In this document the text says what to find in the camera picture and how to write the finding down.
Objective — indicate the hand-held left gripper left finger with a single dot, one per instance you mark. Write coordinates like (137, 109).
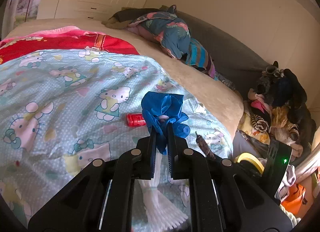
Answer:
(152, 152)

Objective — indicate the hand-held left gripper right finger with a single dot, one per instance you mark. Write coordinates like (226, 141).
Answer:
(170, 162)

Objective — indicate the pale lilac cloth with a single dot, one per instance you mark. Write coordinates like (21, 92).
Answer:
(290, 177)

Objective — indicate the orange bag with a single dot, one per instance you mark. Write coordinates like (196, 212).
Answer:
(295, 197)

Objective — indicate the red plastic bottle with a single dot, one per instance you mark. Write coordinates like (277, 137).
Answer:
(135, 119)

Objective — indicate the yellow tape roll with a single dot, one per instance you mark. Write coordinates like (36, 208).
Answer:
(243, 156)

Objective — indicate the yellow printed cloth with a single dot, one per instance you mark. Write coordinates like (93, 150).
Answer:
(250, 132)

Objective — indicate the zebra striped cloth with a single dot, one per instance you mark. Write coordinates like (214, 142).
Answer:
(261, 123)

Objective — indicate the large white foam net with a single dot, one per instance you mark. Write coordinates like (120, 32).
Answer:
(160, 212)

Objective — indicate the pink cloth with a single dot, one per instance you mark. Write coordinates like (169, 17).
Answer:
(260, 104)

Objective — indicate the dark garment pile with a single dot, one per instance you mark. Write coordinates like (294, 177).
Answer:
(292, 89)

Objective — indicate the grey patterned cloth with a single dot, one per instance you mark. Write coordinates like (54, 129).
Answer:
(225, 81)

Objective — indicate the striped colourful cloth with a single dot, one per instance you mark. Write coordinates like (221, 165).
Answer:
(197, 54)

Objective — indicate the light blue cat-print blanket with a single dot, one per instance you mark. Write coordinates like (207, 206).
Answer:
(62, 92)

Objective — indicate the blue floral garment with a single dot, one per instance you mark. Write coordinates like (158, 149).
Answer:
(170, 32)

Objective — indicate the grey upholstered headboard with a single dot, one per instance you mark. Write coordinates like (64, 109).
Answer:
(225, 47)

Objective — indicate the red blanket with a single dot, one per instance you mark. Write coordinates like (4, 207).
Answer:
(75, 43)

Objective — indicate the dark olive cloth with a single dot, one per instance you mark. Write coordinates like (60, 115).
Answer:
(125, 17)

